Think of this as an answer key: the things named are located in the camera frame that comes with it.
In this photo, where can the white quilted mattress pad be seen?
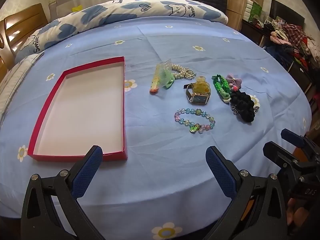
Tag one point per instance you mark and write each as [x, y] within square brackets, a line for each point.
[15, 80]

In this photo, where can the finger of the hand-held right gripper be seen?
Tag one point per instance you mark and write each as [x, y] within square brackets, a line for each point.
[292, 136]
[277, 152]

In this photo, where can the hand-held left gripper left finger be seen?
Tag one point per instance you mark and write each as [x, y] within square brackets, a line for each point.
[87, 170]

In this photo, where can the red shallow box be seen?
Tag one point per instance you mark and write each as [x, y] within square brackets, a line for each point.
[82, 110]

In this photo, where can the purple bow hair clip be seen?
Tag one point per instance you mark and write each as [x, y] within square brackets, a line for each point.
[235, 81]

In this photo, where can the green hair clip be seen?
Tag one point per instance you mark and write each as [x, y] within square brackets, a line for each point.
[169, 81]

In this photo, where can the stack of green white boxes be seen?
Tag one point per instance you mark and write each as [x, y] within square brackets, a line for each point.
[252, 10]

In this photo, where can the dark screen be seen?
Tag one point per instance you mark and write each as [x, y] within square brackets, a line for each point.
[287, 12]

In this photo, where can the yellow green comb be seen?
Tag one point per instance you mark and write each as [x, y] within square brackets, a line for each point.
[158, 77]

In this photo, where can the blue floral bed sheet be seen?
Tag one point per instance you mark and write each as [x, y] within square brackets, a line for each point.
[162, 155]

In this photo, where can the pile of clothes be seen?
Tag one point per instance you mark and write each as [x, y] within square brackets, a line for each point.
[297, 37]

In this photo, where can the dark cabinet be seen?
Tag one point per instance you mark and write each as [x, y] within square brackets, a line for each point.
[252, 32]

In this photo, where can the yellow plastic piece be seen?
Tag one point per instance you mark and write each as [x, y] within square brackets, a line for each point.
[77, 8]

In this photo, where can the square wrist watch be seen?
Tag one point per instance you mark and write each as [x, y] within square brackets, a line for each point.
[198, 100]

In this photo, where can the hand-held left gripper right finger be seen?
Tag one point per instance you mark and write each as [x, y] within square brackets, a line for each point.
[222, 172]

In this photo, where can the black scrunchie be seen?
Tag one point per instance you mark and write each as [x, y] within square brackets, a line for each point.
[241, 100]

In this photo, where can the wooden headboard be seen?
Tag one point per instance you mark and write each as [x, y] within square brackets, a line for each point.
[22, 22]

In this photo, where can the person's right hand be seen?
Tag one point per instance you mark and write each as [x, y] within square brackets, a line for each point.
[293, 212]

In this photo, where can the white blue printed quilt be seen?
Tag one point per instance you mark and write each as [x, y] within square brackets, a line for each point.
[160, 7]

